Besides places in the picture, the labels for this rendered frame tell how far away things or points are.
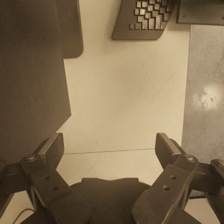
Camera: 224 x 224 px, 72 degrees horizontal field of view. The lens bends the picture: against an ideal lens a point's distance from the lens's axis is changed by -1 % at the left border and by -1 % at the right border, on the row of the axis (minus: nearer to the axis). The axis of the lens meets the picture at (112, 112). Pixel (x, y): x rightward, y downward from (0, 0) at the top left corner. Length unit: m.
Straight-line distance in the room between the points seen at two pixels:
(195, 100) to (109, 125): 1.06
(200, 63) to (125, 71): 1.01
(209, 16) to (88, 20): 0.35
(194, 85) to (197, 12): 0.98
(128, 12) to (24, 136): 0.44
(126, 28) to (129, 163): 0.49
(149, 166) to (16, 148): 0.56
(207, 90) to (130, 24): 1.13
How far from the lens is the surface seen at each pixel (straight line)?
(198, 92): 1.50
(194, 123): 1.58
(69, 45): 0.54
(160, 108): 0.59
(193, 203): 1.89
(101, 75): 0.54
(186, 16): 0.55
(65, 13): 0.56
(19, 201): 0.89
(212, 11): 0.58
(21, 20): 0.25
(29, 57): 0.25
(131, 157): 0.65
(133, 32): 0.53
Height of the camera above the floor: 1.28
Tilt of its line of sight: 72 degrees down
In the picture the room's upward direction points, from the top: 177 degrees clockwise
